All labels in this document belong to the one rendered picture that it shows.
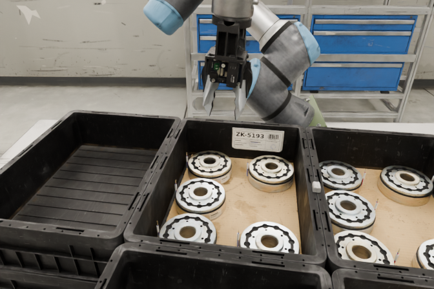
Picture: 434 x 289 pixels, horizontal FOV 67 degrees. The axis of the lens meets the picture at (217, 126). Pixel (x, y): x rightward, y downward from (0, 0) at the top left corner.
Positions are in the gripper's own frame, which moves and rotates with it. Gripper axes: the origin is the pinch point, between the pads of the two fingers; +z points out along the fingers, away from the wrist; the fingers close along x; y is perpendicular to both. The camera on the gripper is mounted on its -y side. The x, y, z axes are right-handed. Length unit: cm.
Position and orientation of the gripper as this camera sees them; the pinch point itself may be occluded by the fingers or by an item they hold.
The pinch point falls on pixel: (223, 110)
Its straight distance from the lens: 70.8
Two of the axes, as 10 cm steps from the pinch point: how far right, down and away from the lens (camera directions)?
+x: 9.8, 1.5, -1.0
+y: -1.7, 4.8, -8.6
